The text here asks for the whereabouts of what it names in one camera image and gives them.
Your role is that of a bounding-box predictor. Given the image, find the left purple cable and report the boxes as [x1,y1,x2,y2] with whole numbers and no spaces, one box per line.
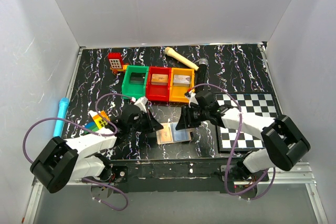
[22,92,137,211]

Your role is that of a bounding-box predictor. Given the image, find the green plastic bin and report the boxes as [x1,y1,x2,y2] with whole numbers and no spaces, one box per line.
[122,66,149,99]

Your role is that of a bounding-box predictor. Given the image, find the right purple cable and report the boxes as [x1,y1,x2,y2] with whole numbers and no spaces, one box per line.
[185,83,276,201]

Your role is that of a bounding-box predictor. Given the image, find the purple cable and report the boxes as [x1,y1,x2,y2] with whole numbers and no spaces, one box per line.
[22,92,137,211]
[185,83,276,201]

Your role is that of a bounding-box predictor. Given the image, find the yellow plastic bin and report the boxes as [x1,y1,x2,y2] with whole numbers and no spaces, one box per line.
[169,68,195,103]

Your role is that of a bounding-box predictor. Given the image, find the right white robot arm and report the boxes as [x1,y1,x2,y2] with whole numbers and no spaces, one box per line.
[175,90,311,179]

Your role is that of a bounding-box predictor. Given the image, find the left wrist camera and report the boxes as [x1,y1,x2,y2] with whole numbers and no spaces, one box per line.
[131,97,148,113]

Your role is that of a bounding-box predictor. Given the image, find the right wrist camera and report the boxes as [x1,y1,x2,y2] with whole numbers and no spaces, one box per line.
[185,90,198,108]

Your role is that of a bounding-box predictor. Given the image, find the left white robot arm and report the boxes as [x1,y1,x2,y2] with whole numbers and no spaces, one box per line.
[30,105,163,193]

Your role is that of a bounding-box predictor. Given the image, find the red plastic bin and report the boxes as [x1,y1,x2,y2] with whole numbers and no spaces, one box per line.
[146,66,171,102]

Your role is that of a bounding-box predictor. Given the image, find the black white chessboard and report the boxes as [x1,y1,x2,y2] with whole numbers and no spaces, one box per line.
[217,93,278,153]

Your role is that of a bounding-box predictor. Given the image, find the red toy block building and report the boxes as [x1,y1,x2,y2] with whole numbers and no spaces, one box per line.
[108,52,129,75]

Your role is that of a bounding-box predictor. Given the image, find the yellow green toy block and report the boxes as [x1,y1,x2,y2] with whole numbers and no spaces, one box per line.
[85,110,109,132]

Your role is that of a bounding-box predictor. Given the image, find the blue plastic card sleeves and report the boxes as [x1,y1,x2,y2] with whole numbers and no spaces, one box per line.
[171,122,192,143]

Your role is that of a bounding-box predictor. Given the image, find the card box in red bin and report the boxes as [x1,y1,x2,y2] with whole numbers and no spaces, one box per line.
[151,73,169,86]

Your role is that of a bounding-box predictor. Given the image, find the black microphone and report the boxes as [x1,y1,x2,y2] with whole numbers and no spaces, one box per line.
[195,58,208,85]

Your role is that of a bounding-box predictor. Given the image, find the beige leather card holder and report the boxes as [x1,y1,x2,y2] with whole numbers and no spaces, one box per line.
[156,122,193,145]

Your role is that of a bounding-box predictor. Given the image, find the gold VIP card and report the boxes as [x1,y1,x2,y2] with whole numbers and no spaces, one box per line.
[156,123,173,145]

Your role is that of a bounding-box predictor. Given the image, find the card box in yellow bin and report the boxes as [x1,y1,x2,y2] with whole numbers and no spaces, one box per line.
[173,74,191,87]

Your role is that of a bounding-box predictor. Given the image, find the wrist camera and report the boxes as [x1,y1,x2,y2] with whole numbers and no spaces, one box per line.
[131,97,148,113]
[185,90,198,108]

